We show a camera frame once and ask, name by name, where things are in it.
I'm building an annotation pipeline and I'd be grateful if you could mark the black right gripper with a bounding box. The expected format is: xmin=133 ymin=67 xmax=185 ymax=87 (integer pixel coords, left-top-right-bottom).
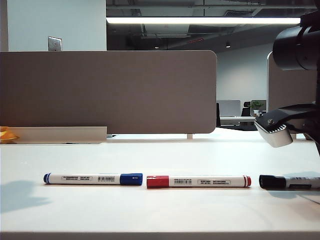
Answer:
xmin=287 ymin=114 xmax=320 ymax=161

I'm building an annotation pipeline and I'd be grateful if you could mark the black whiteboard marker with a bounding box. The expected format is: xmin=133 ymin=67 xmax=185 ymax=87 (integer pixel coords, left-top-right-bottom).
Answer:
xmin=258 ymin=174 xmax=320 ymax=190

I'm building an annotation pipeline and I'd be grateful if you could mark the red whiteboard marker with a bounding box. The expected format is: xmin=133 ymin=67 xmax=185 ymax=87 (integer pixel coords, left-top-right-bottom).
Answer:
xmin=146 ymin=175 xmax=253 ymax=189

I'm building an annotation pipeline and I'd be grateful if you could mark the blue whiteboard marker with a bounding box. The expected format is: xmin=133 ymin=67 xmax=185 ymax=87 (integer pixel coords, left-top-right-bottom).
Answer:
xmin=42 ymin=172 xmax=144 ymax=186

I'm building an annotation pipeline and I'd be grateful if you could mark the brown desk divider panel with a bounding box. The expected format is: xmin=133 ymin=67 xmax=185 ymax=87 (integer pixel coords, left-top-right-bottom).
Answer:
xmin=0 ymin=50 xmax=217 ymax=135
xmin=266 ymin=51 xmax=320 ymax=135

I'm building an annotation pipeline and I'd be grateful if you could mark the grey desk partition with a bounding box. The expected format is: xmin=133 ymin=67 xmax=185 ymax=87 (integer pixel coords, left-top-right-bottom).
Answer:
xmin=216 ymin=100 xmax=241 ymax=118
xmin=250 ymin=99 xmax=267 ymax=116

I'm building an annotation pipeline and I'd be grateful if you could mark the small potted green plant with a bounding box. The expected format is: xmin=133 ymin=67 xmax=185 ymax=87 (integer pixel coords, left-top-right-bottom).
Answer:
xmin=250 ymin=100 xmax=264 ymax=117

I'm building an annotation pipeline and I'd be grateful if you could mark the black office chair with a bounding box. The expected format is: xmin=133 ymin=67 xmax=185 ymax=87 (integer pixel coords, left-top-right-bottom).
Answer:
xmin=240 ymin=101 xmax=252 ymax=117

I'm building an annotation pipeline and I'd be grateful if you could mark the white office desk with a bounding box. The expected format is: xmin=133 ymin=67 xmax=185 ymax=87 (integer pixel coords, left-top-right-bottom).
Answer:
xmin=219 ymin=116 xmax=261 ymax=127

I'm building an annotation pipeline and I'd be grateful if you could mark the orange yellow object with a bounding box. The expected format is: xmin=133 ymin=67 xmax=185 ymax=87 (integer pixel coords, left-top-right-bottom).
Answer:
xmin=0 ymin=126 xmax=20 ymax=145

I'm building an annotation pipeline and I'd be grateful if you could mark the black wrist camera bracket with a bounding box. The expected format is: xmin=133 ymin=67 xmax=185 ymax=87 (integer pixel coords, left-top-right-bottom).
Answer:
xmin=257 ymin=103 xmax=318 ymax=133

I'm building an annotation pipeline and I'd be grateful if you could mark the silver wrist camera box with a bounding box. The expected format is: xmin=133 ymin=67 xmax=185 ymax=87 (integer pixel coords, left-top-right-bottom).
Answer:
xmin=253 ymin=120 xmax=294 ymax=148

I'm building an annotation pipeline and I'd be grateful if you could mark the metal wall plate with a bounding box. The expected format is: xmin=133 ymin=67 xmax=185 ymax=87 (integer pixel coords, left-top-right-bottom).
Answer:
xmin=47 ymin=36 xmax=63 ymax=52

